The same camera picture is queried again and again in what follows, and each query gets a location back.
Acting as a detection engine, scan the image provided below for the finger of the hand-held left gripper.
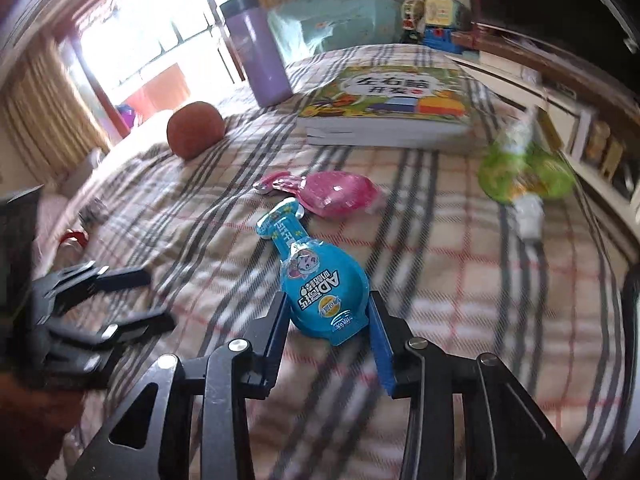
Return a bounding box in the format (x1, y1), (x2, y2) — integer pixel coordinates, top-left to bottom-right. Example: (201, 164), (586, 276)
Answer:
(45, 310), (176, 361)
(32, 261), (153, 311)

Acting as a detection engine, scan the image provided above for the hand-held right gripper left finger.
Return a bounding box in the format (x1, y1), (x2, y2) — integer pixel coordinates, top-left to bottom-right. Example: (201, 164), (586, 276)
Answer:
(47, 292), (291, 480)

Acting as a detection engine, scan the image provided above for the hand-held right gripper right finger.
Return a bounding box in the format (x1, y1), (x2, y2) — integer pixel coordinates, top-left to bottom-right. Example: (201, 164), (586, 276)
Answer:
(367, 290), (588, 480)

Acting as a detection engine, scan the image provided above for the blue drink pouch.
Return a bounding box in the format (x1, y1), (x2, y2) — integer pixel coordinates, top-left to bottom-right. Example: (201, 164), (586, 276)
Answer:
(256, 199), (371, 346)

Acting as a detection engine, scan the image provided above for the person's left hand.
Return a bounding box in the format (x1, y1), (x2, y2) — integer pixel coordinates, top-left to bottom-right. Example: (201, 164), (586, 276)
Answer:
(0, 372), (88, 461)

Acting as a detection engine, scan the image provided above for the plaid blanket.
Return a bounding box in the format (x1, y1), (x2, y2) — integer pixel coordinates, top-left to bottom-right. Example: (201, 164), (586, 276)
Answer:
(30, 42), (636, 480)

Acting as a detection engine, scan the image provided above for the pink drink pouch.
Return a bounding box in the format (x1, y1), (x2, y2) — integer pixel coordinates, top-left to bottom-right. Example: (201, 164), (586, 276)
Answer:
(252, 170), (386, 218)

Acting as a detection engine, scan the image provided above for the beige patterned curtain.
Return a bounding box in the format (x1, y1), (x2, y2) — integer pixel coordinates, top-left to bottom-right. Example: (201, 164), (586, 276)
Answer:
(0, 35), (111, 186)

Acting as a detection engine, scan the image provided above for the brown round ball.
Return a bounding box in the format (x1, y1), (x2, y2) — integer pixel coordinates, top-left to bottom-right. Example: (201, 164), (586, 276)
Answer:
(166, 101), (226, 160)

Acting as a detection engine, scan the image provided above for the green spouted drink pouch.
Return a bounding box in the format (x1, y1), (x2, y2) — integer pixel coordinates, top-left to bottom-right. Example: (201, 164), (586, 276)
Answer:
(475, 107), (576, 238)

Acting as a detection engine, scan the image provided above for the children's picture book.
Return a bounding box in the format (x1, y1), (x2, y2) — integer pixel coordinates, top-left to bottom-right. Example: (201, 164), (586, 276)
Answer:
(297, 65), (476, 153)

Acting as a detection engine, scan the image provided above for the purple water bottle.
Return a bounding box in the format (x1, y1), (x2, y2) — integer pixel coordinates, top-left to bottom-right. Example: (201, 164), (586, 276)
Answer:
(220, 0), (293, 108)

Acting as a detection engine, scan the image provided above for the wooden cup toy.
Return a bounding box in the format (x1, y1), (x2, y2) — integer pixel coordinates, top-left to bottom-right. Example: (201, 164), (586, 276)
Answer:
(585, 122), (612, 161)

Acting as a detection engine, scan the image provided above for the light blue tissue pack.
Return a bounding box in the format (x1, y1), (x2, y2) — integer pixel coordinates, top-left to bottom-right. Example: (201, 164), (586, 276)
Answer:
(267, 0), (406, 68)

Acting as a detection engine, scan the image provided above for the cream television stand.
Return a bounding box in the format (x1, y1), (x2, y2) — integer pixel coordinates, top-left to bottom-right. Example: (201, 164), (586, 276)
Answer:
(450, 20), (640, 241)

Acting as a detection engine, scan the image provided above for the toy cash register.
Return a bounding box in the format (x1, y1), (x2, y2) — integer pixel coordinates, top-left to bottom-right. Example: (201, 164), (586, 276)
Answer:
(422, 0), (473, 53)

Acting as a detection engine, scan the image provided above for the wooden frame toy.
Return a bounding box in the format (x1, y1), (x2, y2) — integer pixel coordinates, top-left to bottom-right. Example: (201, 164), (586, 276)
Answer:
(602, 137), (627, 182)

